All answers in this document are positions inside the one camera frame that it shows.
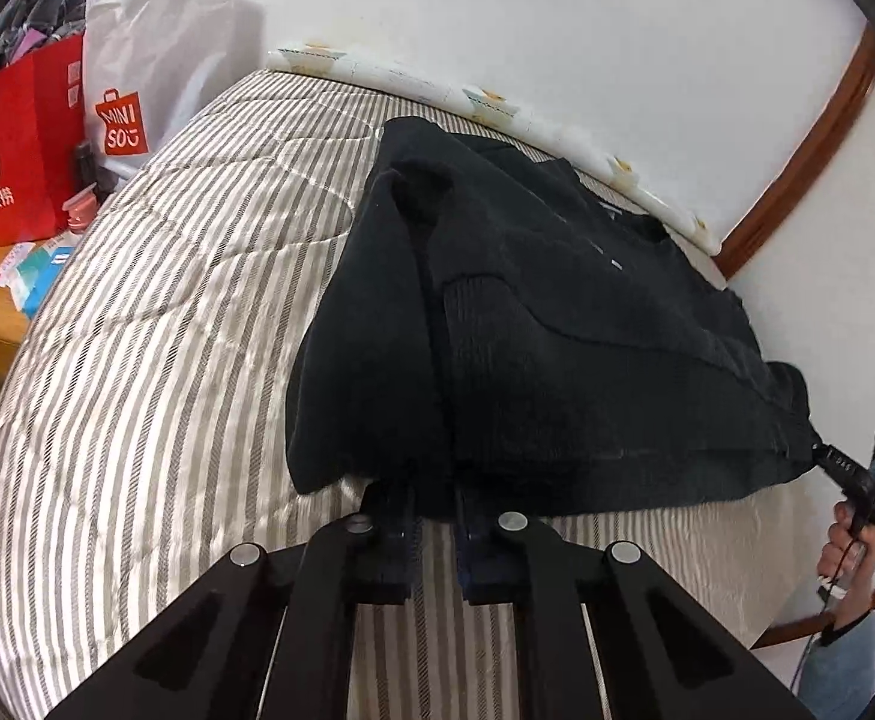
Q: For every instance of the white plastic bag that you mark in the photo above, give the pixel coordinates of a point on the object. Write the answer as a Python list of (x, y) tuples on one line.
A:
[(175, 37)]

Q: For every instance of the pink lidded container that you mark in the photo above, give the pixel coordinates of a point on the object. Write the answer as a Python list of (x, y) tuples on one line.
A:
[(81, 210)]

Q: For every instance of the blue white packet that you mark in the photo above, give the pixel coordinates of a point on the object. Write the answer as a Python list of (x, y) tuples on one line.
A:
[(44, 277)]

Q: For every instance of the plaid cloth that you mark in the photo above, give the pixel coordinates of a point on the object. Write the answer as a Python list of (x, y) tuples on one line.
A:
[(40, 7)]

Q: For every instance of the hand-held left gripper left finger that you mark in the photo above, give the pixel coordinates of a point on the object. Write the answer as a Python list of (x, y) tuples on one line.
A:
[(392, 562)]

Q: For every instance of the white pink paper packet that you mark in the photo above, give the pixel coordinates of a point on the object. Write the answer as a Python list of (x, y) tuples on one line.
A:
[(8, 266)]

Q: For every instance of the wooden door frame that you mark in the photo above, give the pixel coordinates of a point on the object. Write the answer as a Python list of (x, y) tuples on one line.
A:
[(805, 172)]

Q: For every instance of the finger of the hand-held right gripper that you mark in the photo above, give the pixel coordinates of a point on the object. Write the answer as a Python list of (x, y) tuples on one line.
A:
[(835, 463)]

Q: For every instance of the person's right forearm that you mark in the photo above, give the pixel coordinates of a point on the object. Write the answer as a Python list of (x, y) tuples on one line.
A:
[(835, 675)]

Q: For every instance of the red paper bag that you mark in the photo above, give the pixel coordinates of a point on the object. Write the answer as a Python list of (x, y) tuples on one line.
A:
[(10, 135)]

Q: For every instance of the white printed bed roll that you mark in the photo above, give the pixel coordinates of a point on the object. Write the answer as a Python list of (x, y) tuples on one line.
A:
[(407, 82)]

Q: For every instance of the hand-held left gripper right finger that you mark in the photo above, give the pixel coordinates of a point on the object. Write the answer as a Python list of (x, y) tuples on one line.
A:
[(482, 570)]

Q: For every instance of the dark bottle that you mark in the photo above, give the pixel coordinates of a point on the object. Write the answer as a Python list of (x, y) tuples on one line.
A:
[(83, 165)]

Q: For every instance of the black sweatshirt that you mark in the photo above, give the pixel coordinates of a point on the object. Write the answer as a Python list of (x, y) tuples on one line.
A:
[(557, 360)]

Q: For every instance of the person's right hand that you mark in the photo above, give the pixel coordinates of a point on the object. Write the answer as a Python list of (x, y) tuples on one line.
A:
[(857, 562)]

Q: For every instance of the striped bed mattress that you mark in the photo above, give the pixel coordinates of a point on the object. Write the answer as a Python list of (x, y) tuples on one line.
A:
[(167, 360)]

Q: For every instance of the wooden baseboard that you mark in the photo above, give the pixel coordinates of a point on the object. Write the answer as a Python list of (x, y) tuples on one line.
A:
[(790, 628)]

